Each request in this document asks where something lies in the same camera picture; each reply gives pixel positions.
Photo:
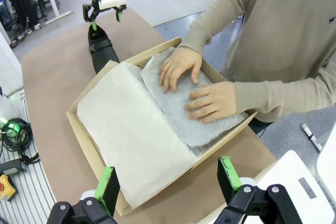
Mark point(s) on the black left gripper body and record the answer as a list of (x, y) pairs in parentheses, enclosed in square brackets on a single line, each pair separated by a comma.
[(95, 1)]

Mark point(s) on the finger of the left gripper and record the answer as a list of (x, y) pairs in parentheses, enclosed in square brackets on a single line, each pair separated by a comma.
[(90, 12), (119, 15)]

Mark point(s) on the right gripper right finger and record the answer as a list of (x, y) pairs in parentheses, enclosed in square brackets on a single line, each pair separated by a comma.
[(228, 179)]

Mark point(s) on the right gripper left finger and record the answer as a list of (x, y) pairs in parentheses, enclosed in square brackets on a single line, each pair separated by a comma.
[(110, 192)]

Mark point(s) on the black leather shoe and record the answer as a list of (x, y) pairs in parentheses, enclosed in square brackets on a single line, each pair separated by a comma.
[(101, 51)]

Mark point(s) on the white tissue wrapping paper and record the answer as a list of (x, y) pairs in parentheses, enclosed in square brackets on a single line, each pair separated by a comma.
[(131, 129)]

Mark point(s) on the brown cardboard shoe box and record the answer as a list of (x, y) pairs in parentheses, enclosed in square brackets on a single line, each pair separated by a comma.
[(86, 127)]

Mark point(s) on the person's right forearm beige sleeve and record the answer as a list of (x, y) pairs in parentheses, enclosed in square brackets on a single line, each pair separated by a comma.
[(204, 30)]

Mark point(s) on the person's left forearm beige sleeve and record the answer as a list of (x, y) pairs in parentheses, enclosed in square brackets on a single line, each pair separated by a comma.
[(275, 95)]

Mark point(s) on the grey control box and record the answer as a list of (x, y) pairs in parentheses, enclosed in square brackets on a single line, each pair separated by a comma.
[(11, 167)]

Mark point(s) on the yellow emergency stop box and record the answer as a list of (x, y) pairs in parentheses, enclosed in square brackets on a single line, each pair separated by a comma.
[(6, 188)]

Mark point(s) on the person's right hand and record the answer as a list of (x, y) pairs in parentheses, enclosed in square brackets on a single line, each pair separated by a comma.
[(181, 61)]

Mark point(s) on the person's left hand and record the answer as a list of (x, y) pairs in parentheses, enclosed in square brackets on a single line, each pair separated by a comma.
[(215, 103)]

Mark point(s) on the person in beige sweater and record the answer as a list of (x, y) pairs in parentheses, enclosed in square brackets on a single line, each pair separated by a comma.
[(288, 37)]

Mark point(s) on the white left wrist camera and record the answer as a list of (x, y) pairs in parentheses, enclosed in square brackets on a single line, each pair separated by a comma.
[(111, 2)]

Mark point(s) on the grooved aluminium base plate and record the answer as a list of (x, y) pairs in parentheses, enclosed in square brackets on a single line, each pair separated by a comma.
[(29, 187)]

